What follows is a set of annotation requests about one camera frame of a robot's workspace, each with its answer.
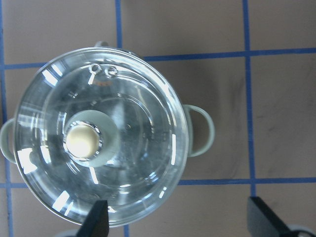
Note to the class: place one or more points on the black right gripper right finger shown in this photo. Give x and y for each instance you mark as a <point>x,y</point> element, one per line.
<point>263,222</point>

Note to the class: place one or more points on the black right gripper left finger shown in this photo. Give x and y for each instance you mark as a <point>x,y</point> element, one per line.
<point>96,223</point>

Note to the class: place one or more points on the glass pot lid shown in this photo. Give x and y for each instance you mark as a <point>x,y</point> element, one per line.
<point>98,133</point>

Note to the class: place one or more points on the pale green electric pot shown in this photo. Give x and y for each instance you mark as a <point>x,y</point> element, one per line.
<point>200,133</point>

